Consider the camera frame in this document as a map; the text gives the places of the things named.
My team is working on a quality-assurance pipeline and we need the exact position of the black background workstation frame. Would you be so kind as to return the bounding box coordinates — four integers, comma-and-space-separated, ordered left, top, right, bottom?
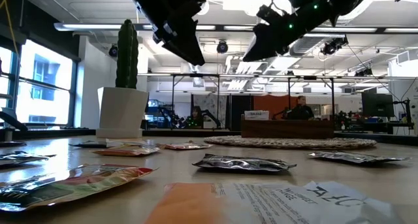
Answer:
137, 72, 418, 131

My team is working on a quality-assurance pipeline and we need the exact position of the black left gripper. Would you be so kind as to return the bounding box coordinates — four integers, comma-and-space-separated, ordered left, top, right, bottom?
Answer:
125, 0, 207, 66

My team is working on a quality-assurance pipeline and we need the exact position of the tall green cactus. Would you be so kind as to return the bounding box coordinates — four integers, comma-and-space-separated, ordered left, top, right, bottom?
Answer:
114, 19, 139, 89

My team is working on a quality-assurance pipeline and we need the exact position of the background desk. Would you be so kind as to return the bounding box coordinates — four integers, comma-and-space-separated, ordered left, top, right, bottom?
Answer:
334, 121, 415, 135

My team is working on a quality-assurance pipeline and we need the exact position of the orange partition panel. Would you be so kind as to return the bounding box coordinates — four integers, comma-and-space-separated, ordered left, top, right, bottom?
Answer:
253, 95, 298, 121

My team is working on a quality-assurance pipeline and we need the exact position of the wooden tea organizer box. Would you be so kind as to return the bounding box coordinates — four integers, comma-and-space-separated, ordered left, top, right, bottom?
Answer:
240, 114, 335, 140

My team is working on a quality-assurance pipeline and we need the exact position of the white ceiling light panel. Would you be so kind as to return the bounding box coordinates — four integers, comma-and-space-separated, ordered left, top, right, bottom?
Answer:
223, 0, 272, 16

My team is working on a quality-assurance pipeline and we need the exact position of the long overhead light bar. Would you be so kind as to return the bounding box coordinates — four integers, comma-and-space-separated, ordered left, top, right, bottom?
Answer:
54, 21, 418, 35

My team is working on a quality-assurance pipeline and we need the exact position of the yellow red tea packet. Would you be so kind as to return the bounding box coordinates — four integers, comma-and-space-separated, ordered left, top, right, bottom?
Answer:
0, 163, 159, 214
159, 141, 214, 151
91, 144, 161, 157

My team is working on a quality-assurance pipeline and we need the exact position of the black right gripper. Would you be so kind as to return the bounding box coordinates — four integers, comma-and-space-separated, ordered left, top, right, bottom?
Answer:
243, 4, 306, 62

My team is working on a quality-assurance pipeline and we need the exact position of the round woven straw mat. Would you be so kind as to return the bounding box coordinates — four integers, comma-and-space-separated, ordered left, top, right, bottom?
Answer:
204, 135, 378, 150

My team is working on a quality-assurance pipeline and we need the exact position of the white hexagonal plant pot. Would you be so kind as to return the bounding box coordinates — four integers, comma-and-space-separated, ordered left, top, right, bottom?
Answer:
95, 86, 150, 139

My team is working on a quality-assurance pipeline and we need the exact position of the silver ceiling duct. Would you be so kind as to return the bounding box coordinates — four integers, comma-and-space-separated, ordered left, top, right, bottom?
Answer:
289, 34, 347, 57

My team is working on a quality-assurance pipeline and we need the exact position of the large glass window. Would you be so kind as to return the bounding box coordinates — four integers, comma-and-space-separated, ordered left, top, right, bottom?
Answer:
0, 37, 78, 129

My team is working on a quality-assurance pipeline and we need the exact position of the black background monitor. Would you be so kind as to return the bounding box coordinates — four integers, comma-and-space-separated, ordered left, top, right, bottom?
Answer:
361, 92, 395, 118

